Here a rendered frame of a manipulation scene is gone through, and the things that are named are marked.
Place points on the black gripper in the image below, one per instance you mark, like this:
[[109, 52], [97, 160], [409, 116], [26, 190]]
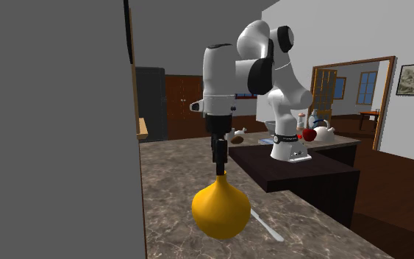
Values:
[[218, 123]]

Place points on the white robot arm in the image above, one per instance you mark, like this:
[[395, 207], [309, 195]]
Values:
[[285, 93]]

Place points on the brown potato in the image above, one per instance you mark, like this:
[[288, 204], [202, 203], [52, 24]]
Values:
[[237, 139]]

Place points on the pale blue book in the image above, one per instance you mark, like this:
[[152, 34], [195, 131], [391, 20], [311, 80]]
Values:
[[265, 141]]

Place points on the brown wooden cabinet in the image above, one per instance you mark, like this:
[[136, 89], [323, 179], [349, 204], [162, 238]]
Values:
[[183, 107]]

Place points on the grey bowl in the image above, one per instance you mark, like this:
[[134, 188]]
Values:
[[270, 126]]

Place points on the yellow round vase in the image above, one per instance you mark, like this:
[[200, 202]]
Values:
[[221, 211]]

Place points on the dark refrigerator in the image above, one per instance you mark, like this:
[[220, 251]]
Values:
[[151, 104]]

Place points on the white knife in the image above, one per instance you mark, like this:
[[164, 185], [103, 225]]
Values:
[[267, 226]]

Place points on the red apple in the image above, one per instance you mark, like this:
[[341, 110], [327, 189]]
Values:
[[309, 135]]

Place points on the dark robot stand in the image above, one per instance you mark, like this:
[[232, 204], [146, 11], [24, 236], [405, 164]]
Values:
[[310, 172]]

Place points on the clear glass bottle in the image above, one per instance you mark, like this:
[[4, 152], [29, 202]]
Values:
[[313, 117]]

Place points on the white kettle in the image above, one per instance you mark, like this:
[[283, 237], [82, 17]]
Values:
[[324, 133]]

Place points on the wooden glazed door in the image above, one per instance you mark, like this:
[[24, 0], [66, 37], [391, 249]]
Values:
[[324, 93]]

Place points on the small blue window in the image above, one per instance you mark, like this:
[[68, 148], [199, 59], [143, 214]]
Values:
[[340, 88]]

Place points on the wooden table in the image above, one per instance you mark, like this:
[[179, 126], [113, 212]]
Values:
[[368, 114]]

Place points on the large blue window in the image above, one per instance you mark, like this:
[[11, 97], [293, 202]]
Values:
[[367, 88]]

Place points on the grey tall cabinet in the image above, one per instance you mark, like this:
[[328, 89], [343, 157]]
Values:
[[56, 136]]

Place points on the wooden door frame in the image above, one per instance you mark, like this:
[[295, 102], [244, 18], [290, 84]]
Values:
[[386, 104]]

